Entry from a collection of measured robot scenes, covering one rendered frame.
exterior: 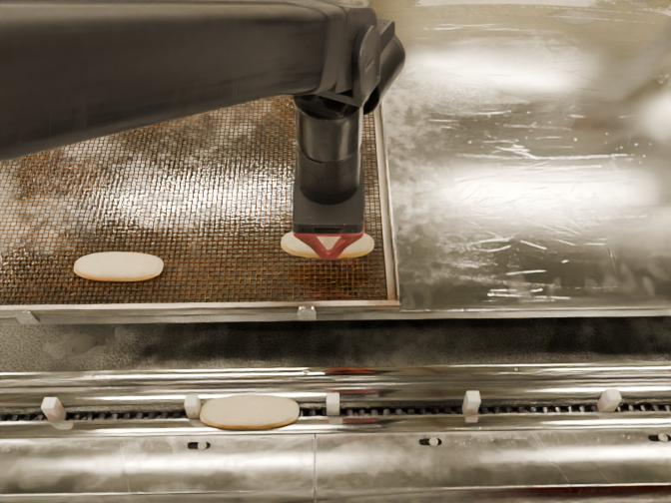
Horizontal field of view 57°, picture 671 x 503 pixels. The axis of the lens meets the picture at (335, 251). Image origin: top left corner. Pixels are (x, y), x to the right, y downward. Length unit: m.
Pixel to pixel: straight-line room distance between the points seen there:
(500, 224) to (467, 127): 0.16
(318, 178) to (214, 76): 0.24
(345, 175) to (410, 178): 0.25
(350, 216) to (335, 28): 0.20
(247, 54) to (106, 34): 0.10
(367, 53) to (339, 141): 0.08
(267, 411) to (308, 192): 0.22
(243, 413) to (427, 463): 0.18
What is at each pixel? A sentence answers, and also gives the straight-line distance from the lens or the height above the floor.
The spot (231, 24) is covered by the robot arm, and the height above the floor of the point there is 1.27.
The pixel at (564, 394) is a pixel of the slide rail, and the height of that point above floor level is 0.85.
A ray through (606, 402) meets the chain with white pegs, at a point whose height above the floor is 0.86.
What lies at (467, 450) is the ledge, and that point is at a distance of 0.63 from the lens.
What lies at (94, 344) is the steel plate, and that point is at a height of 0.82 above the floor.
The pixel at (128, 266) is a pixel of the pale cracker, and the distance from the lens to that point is 0.72.
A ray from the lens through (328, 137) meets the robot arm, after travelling 0.51.
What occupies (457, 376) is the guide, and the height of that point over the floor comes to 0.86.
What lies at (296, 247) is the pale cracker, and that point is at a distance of 0.66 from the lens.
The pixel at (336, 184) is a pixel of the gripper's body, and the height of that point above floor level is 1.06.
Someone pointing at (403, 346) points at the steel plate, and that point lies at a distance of 0.73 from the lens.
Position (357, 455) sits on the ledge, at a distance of 0.61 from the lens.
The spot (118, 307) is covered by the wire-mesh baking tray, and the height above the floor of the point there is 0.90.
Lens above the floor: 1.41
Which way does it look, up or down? 46 degrees down
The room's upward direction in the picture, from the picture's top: straight up
